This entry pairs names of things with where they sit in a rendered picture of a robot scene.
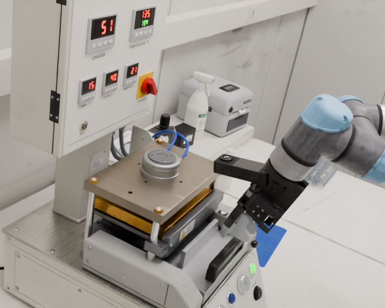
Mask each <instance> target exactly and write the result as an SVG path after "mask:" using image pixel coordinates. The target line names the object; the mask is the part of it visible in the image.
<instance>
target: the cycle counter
mask: <svg viewBox="0 0 385 308"><path fill-rule="evenodd" d="M113 21H114V18H108V19H104V20H98V21H95V29H94V36H93V37H99V36H102V35H107V34H112V27H113Z"/></svg>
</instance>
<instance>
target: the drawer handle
mask: <svg viewBox="0 0 385 308"><path fill-rule="evenodd" d="M243 247H244V242H243V241H241V240H239V239H237V238H235V237H233V238H232V239H231V240H230V241H229V242H228V243H227V244H226V245H225V247H224V248H223V249H222V250H221V251H220V252H219V254H218V255H217V256H216V257H215V258H214V259H213V260H212V261H211V262H210V264H209V266H208V268H207V273H206V276H205V279H206V280H208V281H210V282H212V283H214V282H215V280H216V277H217V274H218V272H219V271H220V270H221V268H222V267H223V266H224V265H225V264H226V263H227V262H228V260H229V259H230V258H231V257H232V255H233V254H234V253H235V252H236V251H237V250H238V249H241V250H242V248H243Z"/></svg>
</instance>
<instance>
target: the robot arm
mask: <svg viewBox="0 0 385 308"><path fill-rule="evenodd" d="M322 157H324V158H326V159H327V160H330V161H332V162H333V163H335V164H337V165H339V166H341V167H343V168H345V169H347V170H349V171H351V172H353V173H355V174H357V175H359V176H361V178H365V179H368V180H370V181H371V182H374V183H384V182H385V104H366V103H363V102H362V101H361V100H360V99H358V98H357V97H355V96H353V95H342V96H340V97H337V98H336V97H333V96H331V95H328V94H320V95H317V96H316V97H315V98H314V99H313V100H312V101H311V102H310V103H309V104H308V105H307V106H306V108H305V109H303V110H302V112H301V113H300V116H299V117H298V119H297V120H296V122H295V123H294V124H293V125H292V126H291V128H290V129H289V130H288V132H287V133H286V135H285V136H284V137H283V138H282V139H281V140H280V142H279V143H278V144H277V146H276V147H275V149H274V150H273V151H272V152H271V154H270V156H269V158H268V159H267V161H266V163H260V162H257V161H253V160H249V159H244V158H240V157H236V156H232V155H227V154H222V155H221V156H220V157H218V158H217V159H216V160H214V166H213V172H214V173H217V174H221V175H225V176H228V177H233V178H237V179H240V180H244V181H247V182H251V183H250V187H248V189H247V190H246V191H245V192H244V194H243V195H242V196H241V197H240V199H239V200H238V202H237V206H236V207H235V208H234V209H233V211H232V212H231V214H229V216H228V218H227V219H226V220H225V222H224V223H223V225H222V227H221V237H223V238H224V237H225V235H226V234H227V233H228V234H230V235H232V236H234V237H235V238H237V239H239V240H241V241H243V242H248V241H249V240H250V239H251V236H250V234H255V233H256V232H257V226H256V224H255V222H256V223H257V224H258V227H259V228H260V229H262V230H263V231H264V232H265V233H266V234H267V233H268V232H269V231H270V230H271V229H272V228H273V227H274V225H275V224H276V223H277V222H278V220H280V218H281V217H282V216H283V215H284V213H285V212H286V211H287V210H288V209H289V208H290V206H291V205H292V204H293V203H294V201H295V200H296V199H297V198H298V197H299V196H300V195H301V193H302V192H303V191H304V190H305V189H306V187H307V186H308V185H309V183H308V182H306V181H305V180H304V178H305V177H306V176H307V174H308V173H309V172H310V171H311V170H312V169H313V168H314V166H315V165H316V164H317V163H318V162H319V160H321V158H322ZM266 218H267V219H266ZM272 223H273V225H272V226H271V227H270V228H268V227H267V226H266V225H268V226H270V225H271V224H272ZM265 224H266V225H265Z"/></svg>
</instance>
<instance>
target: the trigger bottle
mask: <svg viewBox="0 0 385 308"><path fill-rule="evenodd" d="M193 78H194V79H196V80H198V83H197V90H196V91H195V92H194V93H193V94H192V95H191V98H190V99H189V101H188V104H187V107H186V114H185V120H184V123H186V124H188V125H190V126H192V127H194V128H196V133H195V137H194V139H200V138H202V137H203V134H204V128H205V122H206V119H207V113H208V98H207V97H209V96H210V88H209V84H212V83H214V82H215V77H214V76H211V75H208V74H205V73H202V72H199V71H195V72H194V73H193ZM206 86H207V95H206V93H205V88H206Z"/></svg>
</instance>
